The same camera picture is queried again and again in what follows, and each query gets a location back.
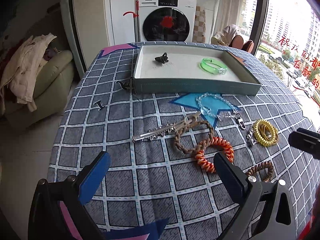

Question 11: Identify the brown spiral hair tie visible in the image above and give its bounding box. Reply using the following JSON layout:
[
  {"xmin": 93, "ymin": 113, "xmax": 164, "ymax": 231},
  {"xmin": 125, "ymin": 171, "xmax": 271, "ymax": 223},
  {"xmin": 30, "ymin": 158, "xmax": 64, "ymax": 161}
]
[{"xmin": 245, "ymin": 160, "xmax": 275, "ymax": 183}]

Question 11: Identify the yellow spiral hair tie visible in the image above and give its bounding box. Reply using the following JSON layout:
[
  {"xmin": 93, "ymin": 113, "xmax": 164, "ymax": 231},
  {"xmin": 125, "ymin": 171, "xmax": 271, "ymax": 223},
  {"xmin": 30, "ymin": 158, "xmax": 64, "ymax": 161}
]
[{"xmin": 252, "ymin": 119, "xmax": 279, "ymax": 147}]

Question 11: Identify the orange spiral hair tie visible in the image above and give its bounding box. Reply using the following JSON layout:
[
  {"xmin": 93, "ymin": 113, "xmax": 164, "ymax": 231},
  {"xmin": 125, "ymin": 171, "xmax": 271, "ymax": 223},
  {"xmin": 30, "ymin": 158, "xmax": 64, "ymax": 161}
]
[{"xmin": 194, "ymin": 136, "xmax": 235, "ymax": 173}]

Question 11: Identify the brown braided bracelet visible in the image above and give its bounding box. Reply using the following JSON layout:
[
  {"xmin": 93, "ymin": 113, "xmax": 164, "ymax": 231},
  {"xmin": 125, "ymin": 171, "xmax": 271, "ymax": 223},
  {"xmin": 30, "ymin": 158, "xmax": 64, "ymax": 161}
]
[{"xmin": 174, "ymin": 120, "xmax": 215, "ymax": 155}]

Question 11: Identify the silver spiked hair clip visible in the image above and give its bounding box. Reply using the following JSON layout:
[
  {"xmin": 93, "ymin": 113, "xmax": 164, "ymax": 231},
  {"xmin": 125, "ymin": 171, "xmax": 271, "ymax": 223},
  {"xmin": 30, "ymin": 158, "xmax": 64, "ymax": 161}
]
[{"xmin": 132, "ymin": 111, "xmax": 201, "ymax": 142}]

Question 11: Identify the green translucent bangle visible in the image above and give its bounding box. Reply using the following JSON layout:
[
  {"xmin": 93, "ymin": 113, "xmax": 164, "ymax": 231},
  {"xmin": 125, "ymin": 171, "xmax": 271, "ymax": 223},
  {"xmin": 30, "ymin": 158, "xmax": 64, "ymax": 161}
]
[{"xmin": 200, "ymin": 58, "xmax": 228, "ymax": 75}]

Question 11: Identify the black claw hair clip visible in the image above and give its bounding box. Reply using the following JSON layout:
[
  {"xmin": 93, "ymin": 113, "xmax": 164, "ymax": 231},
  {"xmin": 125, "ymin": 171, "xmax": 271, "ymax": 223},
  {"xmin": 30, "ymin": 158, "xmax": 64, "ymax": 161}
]
[{"xmin": 155, "ymin": 52, "xmax": 169, "ymax": 64}]

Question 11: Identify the small black metal clip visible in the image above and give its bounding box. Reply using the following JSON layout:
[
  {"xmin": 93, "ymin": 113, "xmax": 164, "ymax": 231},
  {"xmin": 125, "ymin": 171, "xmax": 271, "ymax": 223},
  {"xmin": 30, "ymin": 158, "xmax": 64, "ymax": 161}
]
[{"xmin": 94, "ymin": 100, "xmax": 106, "ymax": 111}]

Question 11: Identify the light green sofa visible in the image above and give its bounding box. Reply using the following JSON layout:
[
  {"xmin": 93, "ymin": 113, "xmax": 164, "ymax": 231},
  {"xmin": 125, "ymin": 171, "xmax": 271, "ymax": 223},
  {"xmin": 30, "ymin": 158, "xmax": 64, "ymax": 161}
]
[{"xmin": 4, "ymin": 50, "xmax": 74, "ymax": 130}]

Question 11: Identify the black hair clip beside tray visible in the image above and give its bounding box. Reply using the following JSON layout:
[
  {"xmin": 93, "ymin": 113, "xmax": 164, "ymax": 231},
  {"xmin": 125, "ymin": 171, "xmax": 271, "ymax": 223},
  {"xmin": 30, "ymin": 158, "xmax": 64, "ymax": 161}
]
[{"xmin": 116, "ymin": 77, "xmax": 136, "ymax": 94}]

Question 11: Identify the beige jacket on sofa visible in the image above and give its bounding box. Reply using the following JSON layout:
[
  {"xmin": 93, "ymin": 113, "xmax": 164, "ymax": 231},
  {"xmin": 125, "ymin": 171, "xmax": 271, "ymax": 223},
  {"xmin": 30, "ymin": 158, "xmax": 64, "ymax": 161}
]
[{"xmin": 1, "ymin": 33, "xmax": 56, "ymax": 115}]

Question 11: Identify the white tote bag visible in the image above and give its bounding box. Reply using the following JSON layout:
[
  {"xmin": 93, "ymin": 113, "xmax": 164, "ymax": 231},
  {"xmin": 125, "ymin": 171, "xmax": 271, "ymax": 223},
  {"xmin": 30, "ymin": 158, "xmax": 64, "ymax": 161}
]
[{"xmin": 210, "ymin": 24, "xmax": 239, "ymax": 46}]

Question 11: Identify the teal shallow cardboard tray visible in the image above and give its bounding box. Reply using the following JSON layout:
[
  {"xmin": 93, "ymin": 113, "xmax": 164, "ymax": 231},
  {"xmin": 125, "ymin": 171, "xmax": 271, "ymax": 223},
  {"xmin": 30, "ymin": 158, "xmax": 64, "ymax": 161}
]
[{"xmin": 133, "ymin": 43, "xmax": 261, "ymax": 95}]

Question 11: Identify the checkered cloth bag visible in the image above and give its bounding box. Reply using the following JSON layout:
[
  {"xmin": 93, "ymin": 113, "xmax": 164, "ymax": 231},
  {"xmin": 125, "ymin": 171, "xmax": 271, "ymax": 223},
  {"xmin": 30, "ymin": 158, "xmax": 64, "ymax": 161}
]
[{"xmin": 193, "ymin": 6, "xmax": 206, "ymax": 43}]

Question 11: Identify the white front-load washing machine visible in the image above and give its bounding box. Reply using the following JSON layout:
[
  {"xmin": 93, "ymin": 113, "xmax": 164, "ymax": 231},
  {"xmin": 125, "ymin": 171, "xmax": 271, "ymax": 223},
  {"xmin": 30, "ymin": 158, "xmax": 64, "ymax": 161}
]
[{"xmin": 137, "ymin": 0, "xmax": 196, "ymax": 42}]

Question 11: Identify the silver chain with clasp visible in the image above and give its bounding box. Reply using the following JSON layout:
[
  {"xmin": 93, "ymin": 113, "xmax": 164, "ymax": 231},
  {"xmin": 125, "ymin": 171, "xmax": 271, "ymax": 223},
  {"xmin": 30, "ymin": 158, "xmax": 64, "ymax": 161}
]
[{"xmin": 233, "ymin": 112, "xmax": 258, "ymax": 147}]

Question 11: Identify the clear crystal bead bracelet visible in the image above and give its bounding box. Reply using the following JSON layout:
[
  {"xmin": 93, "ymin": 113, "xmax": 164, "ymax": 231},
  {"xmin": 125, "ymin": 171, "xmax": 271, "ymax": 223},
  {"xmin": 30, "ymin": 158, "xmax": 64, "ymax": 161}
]
[{"xmin": 195, "ymin": 93, "xmax": 239, "ymax": 122}]

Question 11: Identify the red-handled mop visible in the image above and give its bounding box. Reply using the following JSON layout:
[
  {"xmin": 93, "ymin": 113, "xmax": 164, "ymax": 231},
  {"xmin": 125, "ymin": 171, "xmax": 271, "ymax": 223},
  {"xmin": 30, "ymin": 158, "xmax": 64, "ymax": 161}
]
[{"xmin": 123, "ymin": 0, "xmax": 141, "ymax": 42}]

